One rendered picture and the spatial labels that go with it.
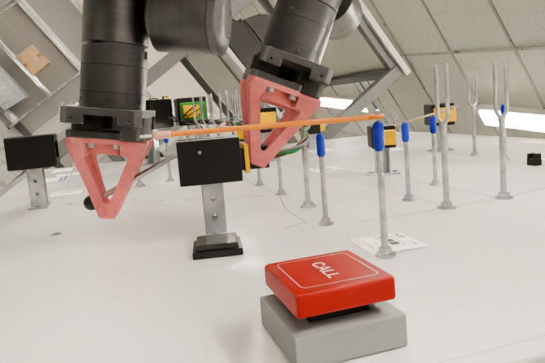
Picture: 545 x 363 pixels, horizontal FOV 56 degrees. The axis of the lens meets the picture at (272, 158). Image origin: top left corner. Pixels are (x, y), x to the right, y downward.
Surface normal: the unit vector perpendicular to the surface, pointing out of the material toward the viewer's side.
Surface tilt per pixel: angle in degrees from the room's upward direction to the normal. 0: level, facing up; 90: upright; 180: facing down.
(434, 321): 55
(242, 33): 90
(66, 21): 90
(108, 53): 101
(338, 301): 90
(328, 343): 90
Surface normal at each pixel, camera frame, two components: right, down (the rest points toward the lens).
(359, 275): -0.08, -0.99
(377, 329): 0.30, 0.08
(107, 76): 0.07, 0.10
